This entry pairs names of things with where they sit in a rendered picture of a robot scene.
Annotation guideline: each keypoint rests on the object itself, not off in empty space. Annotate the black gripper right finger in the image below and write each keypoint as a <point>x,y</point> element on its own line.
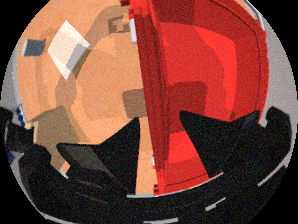
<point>214,140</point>

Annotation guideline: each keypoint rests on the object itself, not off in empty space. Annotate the grey wire bar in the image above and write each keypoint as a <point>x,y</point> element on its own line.
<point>134,40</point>

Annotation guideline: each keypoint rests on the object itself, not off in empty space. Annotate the grey cylinder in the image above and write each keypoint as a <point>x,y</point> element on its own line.
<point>32,47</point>

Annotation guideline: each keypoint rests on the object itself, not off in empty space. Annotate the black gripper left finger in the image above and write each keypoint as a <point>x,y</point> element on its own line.
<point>117,156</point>

